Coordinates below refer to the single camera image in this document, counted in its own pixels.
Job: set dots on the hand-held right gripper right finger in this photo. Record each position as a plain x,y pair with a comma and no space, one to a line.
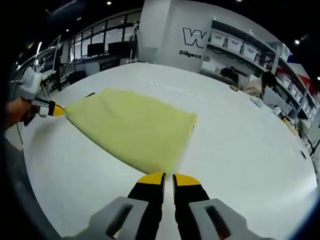
200,220

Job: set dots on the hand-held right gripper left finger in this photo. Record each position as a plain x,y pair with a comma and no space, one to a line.
120,220

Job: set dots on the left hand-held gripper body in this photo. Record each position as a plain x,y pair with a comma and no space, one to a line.
31,82

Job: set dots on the yellow towel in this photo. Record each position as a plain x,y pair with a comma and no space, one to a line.
130,127

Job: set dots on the person's left hand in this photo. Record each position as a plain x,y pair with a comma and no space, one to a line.
25,112

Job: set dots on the dark office desk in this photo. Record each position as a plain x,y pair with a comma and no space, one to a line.
107,65

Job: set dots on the black computer monitor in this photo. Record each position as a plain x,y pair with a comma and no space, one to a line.
118,47
95,49

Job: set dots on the white coat rack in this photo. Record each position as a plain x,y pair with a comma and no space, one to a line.
135,37

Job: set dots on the small black object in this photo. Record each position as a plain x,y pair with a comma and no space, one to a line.
303,154

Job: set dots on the small white cloth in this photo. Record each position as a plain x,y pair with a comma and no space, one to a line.
256,101

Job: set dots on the small brown roll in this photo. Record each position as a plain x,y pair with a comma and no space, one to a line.
233,87

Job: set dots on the grey metal shelf rack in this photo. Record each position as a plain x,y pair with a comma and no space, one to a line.
275,62

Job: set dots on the white storage bin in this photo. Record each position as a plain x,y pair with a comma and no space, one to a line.
249,50
233,44
218,40

